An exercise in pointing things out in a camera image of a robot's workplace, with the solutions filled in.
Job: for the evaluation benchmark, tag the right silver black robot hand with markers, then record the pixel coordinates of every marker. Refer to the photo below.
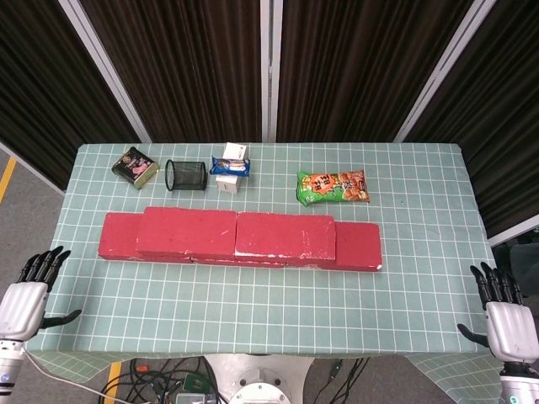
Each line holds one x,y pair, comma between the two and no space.
509,328

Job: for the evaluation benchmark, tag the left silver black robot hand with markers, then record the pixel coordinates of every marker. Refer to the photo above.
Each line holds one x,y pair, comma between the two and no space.
21,307

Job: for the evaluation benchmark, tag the red brick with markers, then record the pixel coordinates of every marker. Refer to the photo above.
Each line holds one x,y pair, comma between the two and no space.
185,231
118,235
282,233
236,262
358,248

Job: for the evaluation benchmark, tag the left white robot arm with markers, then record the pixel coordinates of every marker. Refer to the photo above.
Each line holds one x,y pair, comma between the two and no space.
9,364

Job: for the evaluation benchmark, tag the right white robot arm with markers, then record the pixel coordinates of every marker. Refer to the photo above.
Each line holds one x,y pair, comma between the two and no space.
520,387

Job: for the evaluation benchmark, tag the green checked tablecloth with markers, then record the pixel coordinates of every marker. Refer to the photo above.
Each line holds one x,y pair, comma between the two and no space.
421,252

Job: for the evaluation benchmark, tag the black luncheon meat can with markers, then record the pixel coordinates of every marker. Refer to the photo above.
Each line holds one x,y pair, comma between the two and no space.
135,166

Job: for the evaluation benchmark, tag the green circuit board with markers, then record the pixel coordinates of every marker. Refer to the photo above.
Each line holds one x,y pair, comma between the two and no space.
195,383

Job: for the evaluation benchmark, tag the dark ribbed partition panel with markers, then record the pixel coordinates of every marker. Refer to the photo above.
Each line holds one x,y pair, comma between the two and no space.
358,67
505,126
42,84
181,67

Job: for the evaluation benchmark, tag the black mesh pen holder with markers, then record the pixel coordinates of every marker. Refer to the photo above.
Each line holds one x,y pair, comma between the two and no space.
187,174

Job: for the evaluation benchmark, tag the green orange snack bag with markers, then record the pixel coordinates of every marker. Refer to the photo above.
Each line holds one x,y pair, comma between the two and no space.
332,187

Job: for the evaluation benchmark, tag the white carton box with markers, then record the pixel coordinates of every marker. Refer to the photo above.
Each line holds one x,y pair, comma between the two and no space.
227,184

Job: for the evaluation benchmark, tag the blue cookie packet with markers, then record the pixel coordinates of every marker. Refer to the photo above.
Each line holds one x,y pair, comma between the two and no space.
229,166

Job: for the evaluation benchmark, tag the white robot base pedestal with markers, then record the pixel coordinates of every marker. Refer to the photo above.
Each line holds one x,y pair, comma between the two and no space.
257,379

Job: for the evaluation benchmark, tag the silver partition post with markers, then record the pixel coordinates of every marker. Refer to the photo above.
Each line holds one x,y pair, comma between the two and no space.
446,71
105,71
270,67

